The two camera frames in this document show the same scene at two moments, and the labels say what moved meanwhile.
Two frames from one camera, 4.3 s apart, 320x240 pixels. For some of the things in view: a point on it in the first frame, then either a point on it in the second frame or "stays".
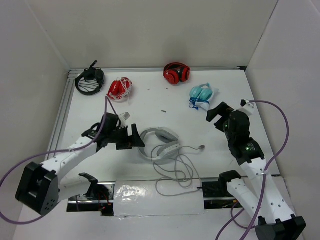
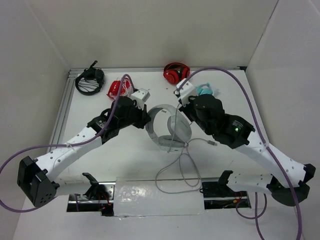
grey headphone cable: x=180 y=179 -> x=184 y=147
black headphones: x=92 y=73 stays
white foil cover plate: x=133 y=198 stays
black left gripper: x=129 y=141 -> x=144 y=117
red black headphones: x=174 y=72 stays
